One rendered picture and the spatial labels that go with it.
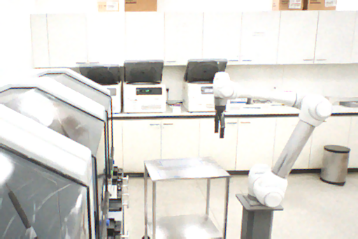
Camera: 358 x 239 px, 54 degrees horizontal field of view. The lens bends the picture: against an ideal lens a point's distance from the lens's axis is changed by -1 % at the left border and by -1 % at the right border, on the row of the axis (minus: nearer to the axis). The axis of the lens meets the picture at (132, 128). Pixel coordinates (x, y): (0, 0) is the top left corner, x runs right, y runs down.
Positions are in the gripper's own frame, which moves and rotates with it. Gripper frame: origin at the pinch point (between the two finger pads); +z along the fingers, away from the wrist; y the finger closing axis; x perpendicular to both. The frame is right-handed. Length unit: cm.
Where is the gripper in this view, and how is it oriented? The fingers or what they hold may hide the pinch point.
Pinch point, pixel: (219, 133)
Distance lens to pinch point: 241.2
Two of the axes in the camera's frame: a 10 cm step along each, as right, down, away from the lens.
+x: -10.0, 0.2, -0.2
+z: 0.1, 9.7, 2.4
